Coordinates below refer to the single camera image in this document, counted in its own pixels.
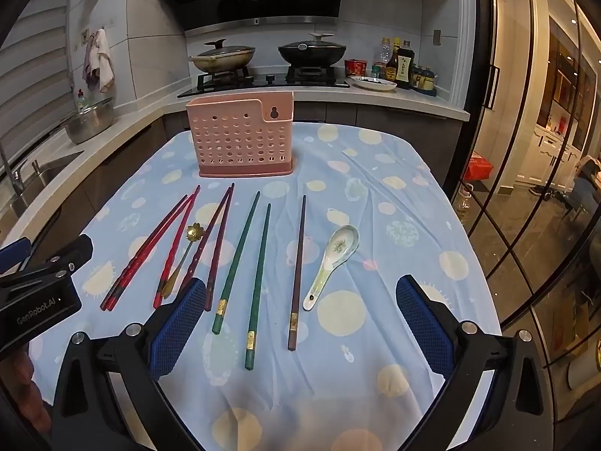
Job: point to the small seasoning jars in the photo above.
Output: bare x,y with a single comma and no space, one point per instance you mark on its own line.
425,80

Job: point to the white plate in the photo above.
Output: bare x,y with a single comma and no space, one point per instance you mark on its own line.
373,83

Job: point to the dark red wavy chopstick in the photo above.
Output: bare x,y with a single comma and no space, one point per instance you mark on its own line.
220,249
211,228

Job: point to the green dish soap bottle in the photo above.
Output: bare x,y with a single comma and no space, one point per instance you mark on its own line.
80,101

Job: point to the beige pan with lid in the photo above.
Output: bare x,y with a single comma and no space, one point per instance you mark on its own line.
225,56

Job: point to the yellow cap sauce bottle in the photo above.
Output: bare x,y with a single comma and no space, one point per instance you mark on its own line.
393,63

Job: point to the grey wall outlet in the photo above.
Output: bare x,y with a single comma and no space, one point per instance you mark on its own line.
437,37

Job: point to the person's left hand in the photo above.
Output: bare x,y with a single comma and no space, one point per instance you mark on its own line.
26,394

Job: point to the red bag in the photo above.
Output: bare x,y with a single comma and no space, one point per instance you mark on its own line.
478,168

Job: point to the steel colander bowl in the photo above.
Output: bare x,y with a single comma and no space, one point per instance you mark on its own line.
89,122

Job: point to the plastic bottle on floor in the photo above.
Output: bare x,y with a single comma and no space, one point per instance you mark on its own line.
462,204

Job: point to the pink hanging towel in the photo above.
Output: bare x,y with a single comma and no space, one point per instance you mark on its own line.
90,63

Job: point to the green chopstick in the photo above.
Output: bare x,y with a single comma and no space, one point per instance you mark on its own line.
237,263
259,286

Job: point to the steel sink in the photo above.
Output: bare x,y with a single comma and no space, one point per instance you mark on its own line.
42,174

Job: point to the wall hooks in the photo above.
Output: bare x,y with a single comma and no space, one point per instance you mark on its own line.
85,37

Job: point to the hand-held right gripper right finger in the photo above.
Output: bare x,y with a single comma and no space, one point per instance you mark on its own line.
425,326

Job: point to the steel faucet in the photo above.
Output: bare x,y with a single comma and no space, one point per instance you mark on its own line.
16,176

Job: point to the brown chopstick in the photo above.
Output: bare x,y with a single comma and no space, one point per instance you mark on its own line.
298,272

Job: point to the white hanging towel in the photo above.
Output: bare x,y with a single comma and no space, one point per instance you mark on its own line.
105,63

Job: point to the dark soy sauce bottle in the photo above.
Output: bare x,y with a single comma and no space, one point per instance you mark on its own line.
405,68

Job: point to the white window blinds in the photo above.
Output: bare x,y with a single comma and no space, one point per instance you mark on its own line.
33,42

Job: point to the small green cap jar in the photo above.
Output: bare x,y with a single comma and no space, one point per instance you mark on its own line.
377,70

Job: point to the blue dotted tablecloth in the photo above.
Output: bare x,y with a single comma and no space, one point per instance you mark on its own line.
357,188

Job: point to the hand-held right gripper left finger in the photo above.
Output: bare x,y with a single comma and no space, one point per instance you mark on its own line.
178,326

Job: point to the clear plastic bottle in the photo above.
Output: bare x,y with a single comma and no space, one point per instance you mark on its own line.
383,54

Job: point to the gold flower spoon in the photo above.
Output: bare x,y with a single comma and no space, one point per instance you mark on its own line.
193,232

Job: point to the white ceramic soup spoon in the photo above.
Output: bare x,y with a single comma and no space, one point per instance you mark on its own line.
345,243

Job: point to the red snack packet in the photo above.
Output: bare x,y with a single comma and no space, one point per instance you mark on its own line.
355,66

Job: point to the black wok with lid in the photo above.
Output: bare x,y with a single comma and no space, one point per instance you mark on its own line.
312,51

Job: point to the pink perforated utensil holder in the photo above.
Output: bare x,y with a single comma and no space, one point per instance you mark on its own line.
234,136

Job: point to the glass sliding door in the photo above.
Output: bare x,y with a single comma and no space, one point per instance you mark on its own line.
526,103

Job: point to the black gas stove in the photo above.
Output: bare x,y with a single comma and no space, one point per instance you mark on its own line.
272,85

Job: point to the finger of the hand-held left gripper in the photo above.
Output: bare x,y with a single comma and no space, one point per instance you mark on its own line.
13,254
70,251

